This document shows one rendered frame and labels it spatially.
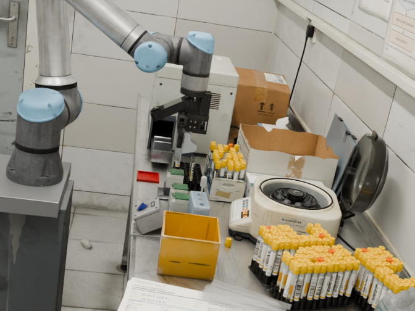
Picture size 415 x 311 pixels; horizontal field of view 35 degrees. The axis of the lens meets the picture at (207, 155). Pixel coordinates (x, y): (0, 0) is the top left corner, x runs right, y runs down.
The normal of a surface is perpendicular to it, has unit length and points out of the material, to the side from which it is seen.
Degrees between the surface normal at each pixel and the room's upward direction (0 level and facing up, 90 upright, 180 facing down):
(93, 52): 90
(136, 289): 0
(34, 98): 7
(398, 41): 94
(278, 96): 88
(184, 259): 90
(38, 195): 1
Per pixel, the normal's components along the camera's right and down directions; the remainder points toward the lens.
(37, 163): 0.29, 0.07
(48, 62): -0.16, 0.30
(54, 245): 0.08, 0.36
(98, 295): 0.16, -0.93
